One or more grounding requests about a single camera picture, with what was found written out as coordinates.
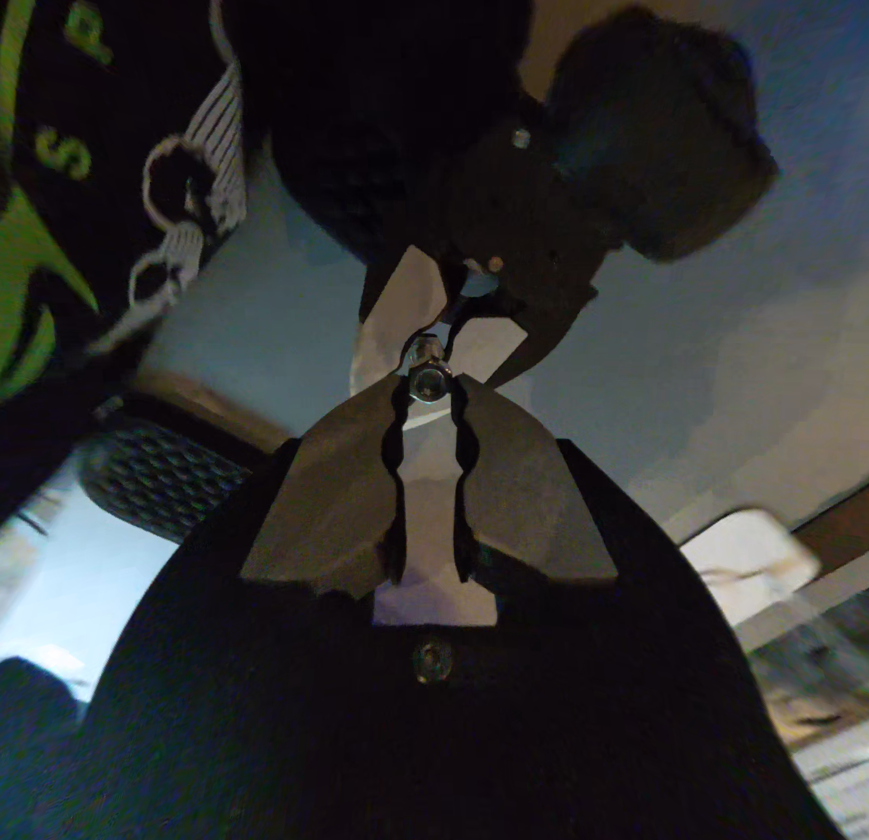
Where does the brown desk cable flap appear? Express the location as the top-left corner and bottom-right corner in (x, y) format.
(791, 483), (869, 572)

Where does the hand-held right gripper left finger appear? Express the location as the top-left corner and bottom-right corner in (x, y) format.
(239, 374), (408, 602)

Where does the person's black printed shirt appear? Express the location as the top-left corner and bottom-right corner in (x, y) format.
(0, 0), (272, 406)

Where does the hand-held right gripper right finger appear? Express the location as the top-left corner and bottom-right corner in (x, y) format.
(448, 373), (621, 584)

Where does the person's left forearm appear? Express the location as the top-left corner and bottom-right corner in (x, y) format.
(224, 0), (537, 274)

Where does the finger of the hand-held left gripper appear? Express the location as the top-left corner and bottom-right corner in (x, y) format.
(348, 245), (454, 397)
(444, 313), (529, 386)

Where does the white document stand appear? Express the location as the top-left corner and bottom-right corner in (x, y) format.
(679, 507), (822, 613)

